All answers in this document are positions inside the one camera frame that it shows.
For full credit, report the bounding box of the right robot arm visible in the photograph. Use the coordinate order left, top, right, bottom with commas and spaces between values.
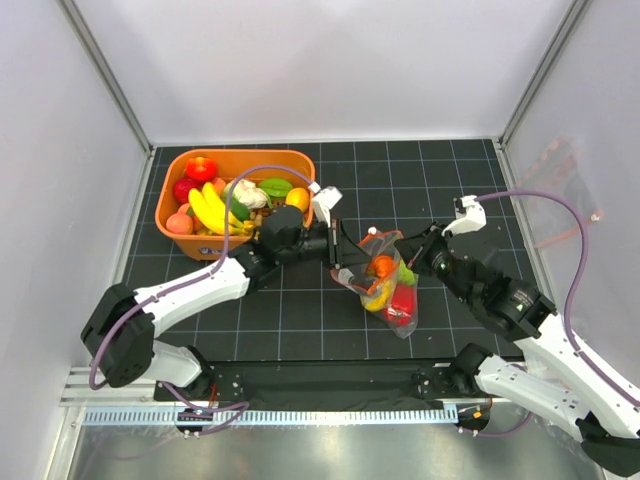
395, 224, 639, 477

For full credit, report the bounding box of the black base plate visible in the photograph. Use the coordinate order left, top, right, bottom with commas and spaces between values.
176, 359, 488, 412

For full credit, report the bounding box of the orange plastic basket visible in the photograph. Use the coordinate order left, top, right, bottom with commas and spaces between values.
155, 148, 316, 261

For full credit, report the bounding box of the light green round fruit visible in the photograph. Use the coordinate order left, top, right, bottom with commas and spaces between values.
397, 263, 419, 287

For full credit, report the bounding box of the red bell pepper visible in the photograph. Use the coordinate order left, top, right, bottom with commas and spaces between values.
384, 284, 417, 327

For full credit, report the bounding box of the yellow lemon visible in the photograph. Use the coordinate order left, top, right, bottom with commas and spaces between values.
285, 187, 310, 212

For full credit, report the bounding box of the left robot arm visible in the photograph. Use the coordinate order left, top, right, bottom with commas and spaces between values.
81, 206, 371, 400

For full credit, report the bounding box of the clear zip bag red zipper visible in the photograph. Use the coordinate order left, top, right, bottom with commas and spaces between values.
330, 227, 418, 339

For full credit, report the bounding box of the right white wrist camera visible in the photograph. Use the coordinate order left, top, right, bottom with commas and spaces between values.
442, 195, 487, 237

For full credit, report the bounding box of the yellow banana bunch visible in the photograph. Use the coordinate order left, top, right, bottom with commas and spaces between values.
188, 182, 254, 236

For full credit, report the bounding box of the pink peach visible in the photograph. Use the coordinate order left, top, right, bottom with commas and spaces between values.
165, 212, 194, 235
212, 178, 227, 196

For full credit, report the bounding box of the orange yellow mango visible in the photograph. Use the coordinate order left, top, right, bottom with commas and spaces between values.
360, 280, 395, 312

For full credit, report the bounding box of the black grid mat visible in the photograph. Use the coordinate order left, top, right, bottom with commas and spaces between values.
116, 139, 535, 361

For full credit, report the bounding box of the green starfruit toy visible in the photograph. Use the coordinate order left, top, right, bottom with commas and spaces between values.
258, 177, 293, 199

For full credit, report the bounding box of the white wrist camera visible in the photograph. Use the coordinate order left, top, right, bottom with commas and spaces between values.
309, 182, 343, 225
442, 195, 487, 237

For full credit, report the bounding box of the grey beige fish toy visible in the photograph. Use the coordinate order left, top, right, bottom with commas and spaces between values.
337, 269, 378, 295

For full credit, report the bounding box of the red apple toy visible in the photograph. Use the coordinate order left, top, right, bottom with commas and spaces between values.
172, 177, 201, 205

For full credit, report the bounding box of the red orange tomato toy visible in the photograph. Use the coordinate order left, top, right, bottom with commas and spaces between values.
185, 156, 218, 184

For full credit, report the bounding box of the small orange pumpkin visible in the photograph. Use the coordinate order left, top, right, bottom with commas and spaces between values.
366, 255, 396, 279

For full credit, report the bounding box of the slotted cable duct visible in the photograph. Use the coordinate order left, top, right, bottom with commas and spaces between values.
81, 404, 458, 427

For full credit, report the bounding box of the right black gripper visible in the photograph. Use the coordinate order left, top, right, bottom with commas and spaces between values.
394, 219, 476, 307

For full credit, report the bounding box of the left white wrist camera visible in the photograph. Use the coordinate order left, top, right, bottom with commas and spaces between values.
309, 182, 343, 225

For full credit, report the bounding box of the white cauliflower toy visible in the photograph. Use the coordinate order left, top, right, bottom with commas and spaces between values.
233, 179, 271, 210

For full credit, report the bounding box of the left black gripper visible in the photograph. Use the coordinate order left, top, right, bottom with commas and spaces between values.
278, 216, 372, 270

